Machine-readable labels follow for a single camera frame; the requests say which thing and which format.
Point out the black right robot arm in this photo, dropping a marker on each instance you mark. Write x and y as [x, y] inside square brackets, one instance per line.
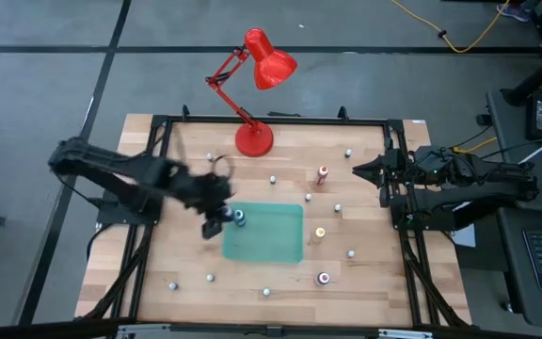
[478, 188]

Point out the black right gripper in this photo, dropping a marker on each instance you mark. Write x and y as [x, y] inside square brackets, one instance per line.
[393, 169]

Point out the white paper sheet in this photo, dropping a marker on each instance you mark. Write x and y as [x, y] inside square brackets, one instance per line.
[466, 237]

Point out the black desk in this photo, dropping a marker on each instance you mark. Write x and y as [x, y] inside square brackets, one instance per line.
[511, 122]
[515, 282]

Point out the person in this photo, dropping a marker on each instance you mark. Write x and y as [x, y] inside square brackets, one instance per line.
[513, 12]

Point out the red-orange food coloring bottle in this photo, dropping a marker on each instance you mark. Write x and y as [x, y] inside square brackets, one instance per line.
[322, 174]

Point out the yellow food coloring bottle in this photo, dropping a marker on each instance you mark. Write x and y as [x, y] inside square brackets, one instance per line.
[318, 234]

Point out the black desk leg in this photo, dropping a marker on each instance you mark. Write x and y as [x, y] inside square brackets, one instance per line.
[534, 77]

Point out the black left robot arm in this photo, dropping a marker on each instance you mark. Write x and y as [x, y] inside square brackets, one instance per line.
[111, 165]

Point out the red desk lamp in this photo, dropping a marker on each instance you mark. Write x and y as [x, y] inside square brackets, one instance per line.
[254, 141]

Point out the black wall plug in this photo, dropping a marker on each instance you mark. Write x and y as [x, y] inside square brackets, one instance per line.
[483, 119]

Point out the red-capped bottle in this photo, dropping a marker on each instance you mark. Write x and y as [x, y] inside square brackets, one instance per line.
[227, 214]

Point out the blue food coloring bottle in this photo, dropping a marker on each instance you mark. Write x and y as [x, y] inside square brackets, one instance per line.
[239, 217]

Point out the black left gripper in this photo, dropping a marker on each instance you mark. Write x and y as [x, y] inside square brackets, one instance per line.
[200, 188]

